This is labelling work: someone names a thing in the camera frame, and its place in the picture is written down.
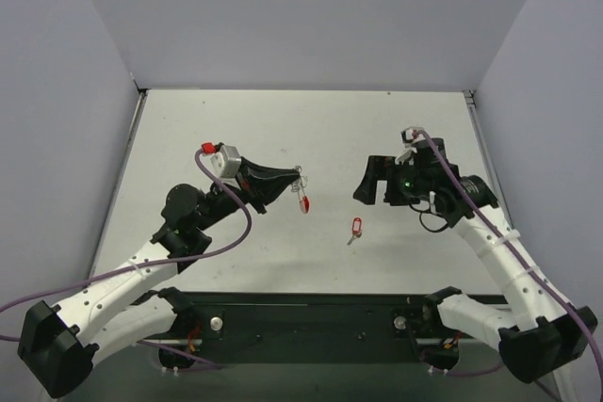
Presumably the red round key tag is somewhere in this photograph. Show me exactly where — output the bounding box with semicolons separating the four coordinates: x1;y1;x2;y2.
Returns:
299;195;310;214

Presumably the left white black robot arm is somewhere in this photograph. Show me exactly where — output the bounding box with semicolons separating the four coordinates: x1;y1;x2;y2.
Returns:
17;154;301;399

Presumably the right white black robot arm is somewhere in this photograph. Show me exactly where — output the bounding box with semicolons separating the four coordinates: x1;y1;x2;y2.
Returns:
353;137;598;383

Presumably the red tagged key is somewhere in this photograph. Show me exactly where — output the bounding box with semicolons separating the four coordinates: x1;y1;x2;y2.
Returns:
347;217;363;246

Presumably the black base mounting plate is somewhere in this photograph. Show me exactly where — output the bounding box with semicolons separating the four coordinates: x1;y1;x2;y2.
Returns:
136;288;464;368

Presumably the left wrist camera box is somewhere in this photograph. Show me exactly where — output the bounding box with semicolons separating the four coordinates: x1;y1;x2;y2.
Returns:
210;144;242;180

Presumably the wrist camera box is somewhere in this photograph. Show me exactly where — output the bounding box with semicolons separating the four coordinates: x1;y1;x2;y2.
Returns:
210;144;242;180
400;126;425;148

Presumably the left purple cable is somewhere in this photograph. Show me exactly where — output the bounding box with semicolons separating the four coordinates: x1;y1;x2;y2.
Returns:
0;141;255;345

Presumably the purple cable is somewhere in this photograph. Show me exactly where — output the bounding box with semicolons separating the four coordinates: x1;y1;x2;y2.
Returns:
0;141;255;345
416;127;603;375

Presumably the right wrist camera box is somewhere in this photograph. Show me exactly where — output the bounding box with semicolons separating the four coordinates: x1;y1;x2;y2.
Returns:
400;126;425;148

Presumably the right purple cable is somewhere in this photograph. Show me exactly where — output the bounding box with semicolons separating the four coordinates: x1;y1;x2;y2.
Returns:
416;127;603;375

